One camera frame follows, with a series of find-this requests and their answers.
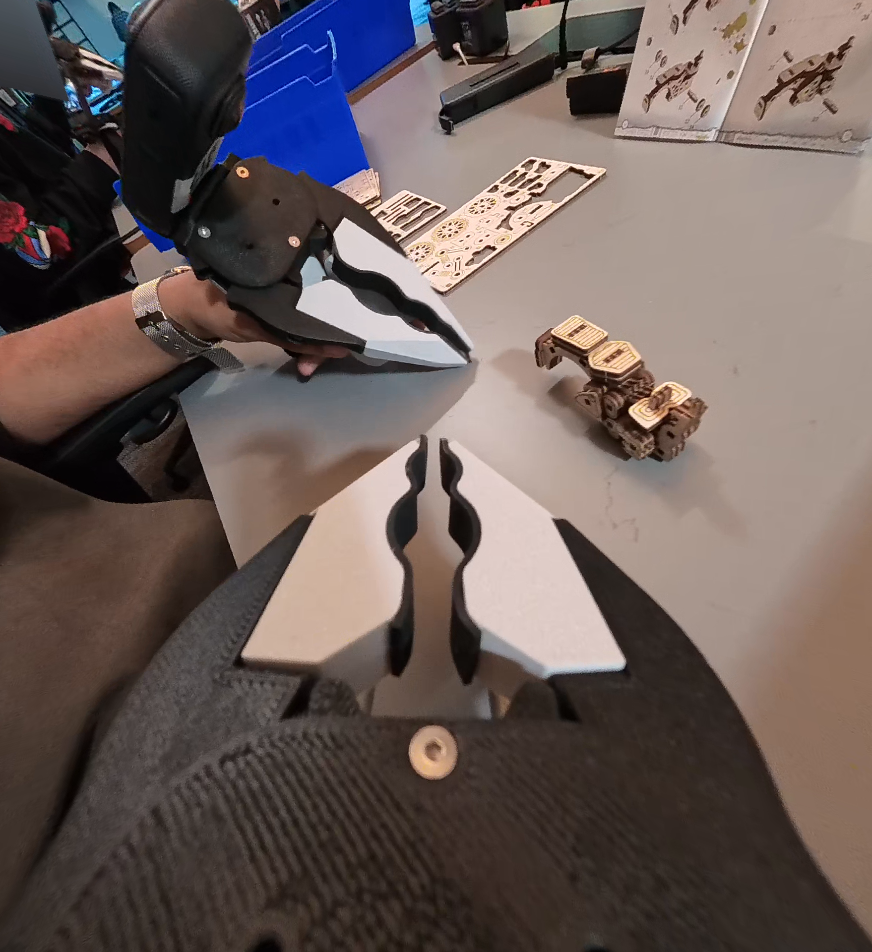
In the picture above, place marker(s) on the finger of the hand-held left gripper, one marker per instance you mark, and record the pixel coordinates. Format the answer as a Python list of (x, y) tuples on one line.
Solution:
[(414, 279), (376, 335)]

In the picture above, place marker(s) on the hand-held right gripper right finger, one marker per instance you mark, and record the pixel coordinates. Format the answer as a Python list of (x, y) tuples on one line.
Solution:
[(533, 595)]

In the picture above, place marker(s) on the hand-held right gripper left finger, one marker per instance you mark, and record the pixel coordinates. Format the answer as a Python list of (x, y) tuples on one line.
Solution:
[(324, 595)]

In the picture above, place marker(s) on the large wooden parts sheet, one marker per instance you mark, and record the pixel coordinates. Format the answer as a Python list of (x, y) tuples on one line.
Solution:
[(480, 223)]

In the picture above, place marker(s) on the wooden puzzle model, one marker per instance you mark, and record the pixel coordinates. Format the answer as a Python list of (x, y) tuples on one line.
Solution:
[(614, 364)]

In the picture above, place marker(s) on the person's left forearm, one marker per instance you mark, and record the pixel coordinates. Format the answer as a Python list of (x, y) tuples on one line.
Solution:
[(56, 372)]

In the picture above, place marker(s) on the grey desk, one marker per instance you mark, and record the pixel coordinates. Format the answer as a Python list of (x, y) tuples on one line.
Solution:
[(704, 260)]

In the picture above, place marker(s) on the person's left hand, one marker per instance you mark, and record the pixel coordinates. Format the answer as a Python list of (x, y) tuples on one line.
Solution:
[(213, 312)]

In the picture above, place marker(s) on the small wooden parts sheet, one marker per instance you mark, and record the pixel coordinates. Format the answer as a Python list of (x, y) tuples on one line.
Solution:
[(406, 212)]

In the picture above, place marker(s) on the wooden sheet stack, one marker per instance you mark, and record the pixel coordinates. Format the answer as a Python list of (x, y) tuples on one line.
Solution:
[(361, 190)]

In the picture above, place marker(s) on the silver mesh wristwatch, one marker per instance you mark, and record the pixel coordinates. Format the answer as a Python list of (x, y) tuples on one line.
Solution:
[(153, 312)]

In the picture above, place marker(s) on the long black device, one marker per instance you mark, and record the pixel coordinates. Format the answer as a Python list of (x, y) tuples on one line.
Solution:
[(495, 85)]

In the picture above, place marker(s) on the black office chair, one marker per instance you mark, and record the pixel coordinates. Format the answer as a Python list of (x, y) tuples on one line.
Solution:
[(123, 416)]

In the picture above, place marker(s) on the black pouch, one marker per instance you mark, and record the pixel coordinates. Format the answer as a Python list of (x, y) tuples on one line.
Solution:
[(473, 26)]

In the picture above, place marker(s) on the black box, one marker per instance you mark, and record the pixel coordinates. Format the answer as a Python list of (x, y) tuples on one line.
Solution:
[(596, 93)]

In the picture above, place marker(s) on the person's brown sweater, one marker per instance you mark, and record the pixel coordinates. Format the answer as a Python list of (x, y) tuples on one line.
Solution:
[(49, 632)]

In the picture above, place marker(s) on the dark grey tablet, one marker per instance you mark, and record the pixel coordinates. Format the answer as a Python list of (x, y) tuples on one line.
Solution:
[(600, 30)]

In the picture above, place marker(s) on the white instruction booklet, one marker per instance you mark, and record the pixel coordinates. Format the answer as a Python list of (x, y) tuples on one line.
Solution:
[(704, 67)]

